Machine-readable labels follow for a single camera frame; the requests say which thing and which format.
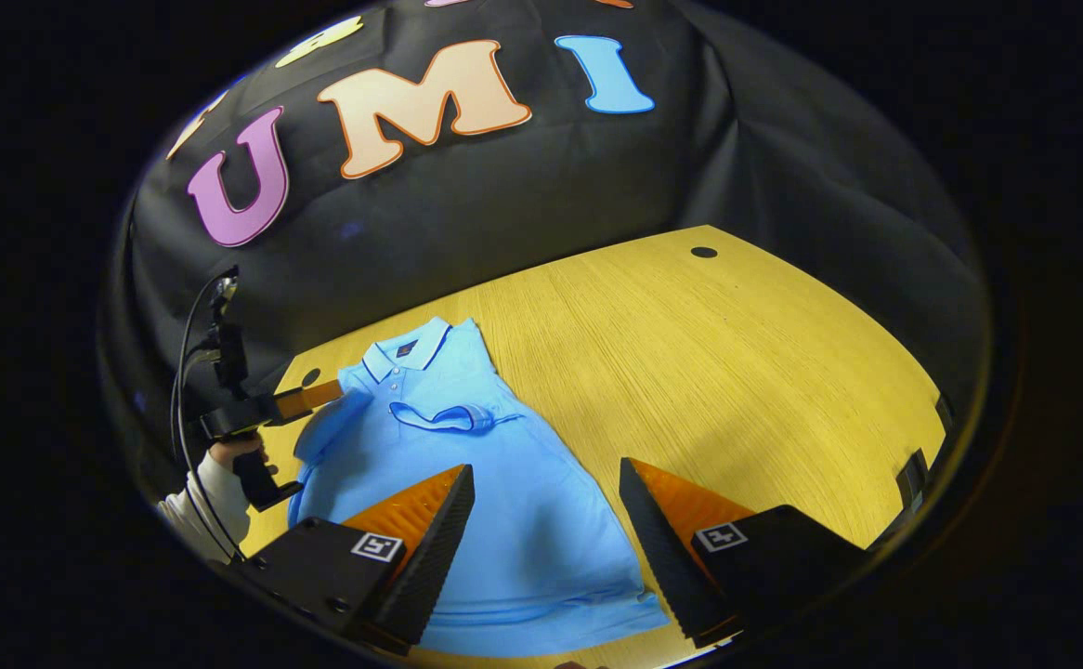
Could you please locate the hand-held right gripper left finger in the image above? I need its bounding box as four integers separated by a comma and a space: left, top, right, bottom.
240, 465, 476, 657

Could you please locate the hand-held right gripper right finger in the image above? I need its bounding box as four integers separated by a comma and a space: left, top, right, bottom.
618, 457, 869, 649

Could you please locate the light blue polo T-shirt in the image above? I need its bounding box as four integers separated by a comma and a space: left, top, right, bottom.
286, 316, 672, 659

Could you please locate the black table edge clamp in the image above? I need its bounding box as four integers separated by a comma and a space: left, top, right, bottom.
894, 449, 933, 510

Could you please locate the black backdrop cloth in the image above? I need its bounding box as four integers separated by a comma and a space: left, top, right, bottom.
100, 0, 990, 521

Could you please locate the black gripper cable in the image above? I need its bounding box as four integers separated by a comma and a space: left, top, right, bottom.
168, 269, 247, 564

